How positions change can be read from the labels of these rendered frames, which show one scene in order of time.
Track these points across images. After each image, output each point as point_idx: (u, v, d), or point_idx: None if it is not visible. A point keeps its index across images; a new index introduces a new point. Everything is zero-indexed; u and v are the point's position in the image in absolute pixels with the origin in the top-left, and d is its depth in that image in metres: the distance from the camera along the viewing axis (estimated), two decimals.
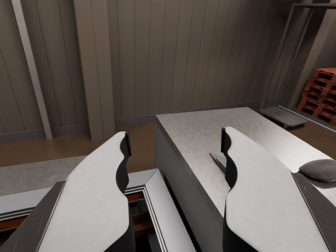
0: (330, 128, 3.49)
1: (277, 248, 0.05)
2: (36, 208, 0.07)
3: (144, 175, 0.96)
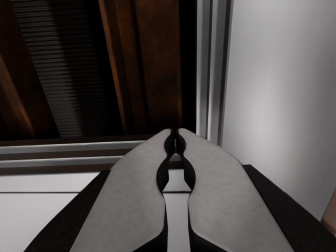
0: None
1: (240, 242, 0.06)
2: (83, 191, 0.08)
3: None
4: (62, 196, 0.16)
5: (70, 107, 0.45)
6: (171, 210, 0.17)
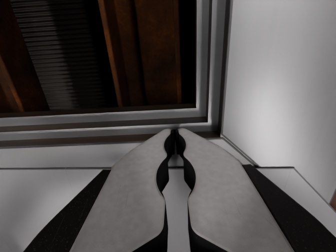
0: None
1: (240, 241, 0.06)
2: (83, 191, 0.08)
3: None
4: (51, 172, 0.15)
5: (66, 97, 0.43)
6: (169, 188, 0.15)
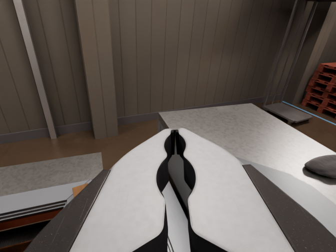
0: (335, 124, 3.45)
1: (240, 242, 0.06)
2: (83, 191, 0.08)
3: None
4: None
5: None
6: None
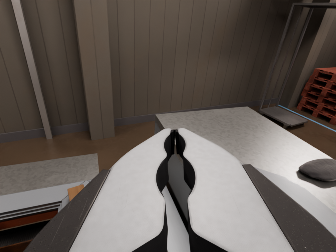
0: (330, 128, 3.49)
1: (240, 242, 0.06)
2: (83, 191, 0.08)
3: None
4: None
5: None
6: None
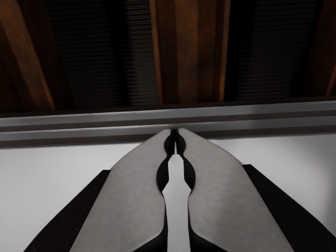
0: None
1: (240, 242, 0.06)
2: (83, 191, 0.08)
3: None
4: None
5: None
6: None
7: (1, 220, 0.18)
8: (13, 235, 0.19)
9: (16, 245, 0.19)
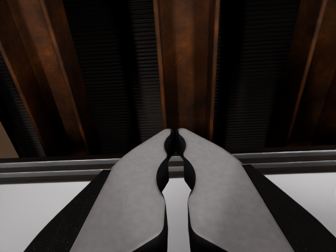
0: None
1: (240, 242, 0.06)
2: (83, 191, 0.08)
3: None
4: (328, 175, 0.21)
5: None
6: None
7: None
8: None
9: None
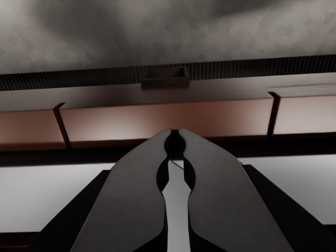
0: None
1: (240, 242, 0.06)
2: (83, 191, 0.08)
3: None
4: None
5: None
6: None
7: None
8: None
9: None
